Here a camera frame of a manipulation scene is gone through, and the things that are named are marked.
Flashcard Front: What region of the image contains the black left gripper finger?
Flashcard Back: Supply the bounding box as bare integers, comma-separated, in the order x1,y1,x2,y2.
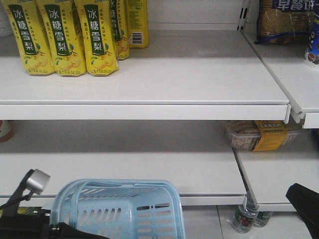
286,183,319,239

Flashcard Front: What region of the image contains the white metal shelf unit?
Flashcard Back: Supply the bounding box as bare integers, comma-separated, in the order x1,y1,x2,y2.
0,0,319,239

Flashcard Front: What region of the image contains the small green water bottle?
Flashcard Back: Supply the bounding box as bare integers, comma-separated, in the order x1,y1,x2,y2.
254,211,274,228

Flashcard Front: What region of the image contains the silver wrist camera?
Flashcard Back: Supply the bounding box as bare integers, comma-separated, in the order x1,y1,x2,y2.
26,169,50,195

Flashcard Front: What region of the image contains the yellow pear drink bottle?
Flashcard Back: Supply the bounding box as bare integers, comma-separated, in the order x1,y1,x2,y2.
1,0,55,76
75,0,119,77
36,0,87,77

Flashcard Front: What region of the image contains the blue breakfast biscuit bag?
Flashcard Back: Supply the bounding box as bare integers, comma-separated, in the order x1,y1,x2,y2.
257,0,318,45

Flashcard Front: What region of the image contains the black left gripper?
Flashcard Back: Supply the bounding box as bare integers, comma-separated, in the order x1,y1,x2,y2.
0,210,104,239

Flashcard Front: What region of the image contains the small clear water bottle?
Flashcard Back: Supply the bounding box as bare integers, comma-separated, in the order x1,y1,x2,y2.
232,205,258,234

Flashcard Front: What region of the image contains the light blue plastic basket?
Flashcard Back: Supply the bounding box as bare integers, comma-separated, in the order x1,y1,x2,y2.
50,179,186,239

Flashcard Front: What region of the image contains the clear biscuit box yellow label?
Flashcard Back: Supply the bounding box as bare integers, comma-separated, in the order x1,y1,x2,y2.
223,120,303,151

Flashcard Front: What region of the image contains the blue white snack cup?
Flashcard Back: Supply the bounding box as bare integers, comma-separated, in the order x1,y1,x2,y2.
304,29,319,68

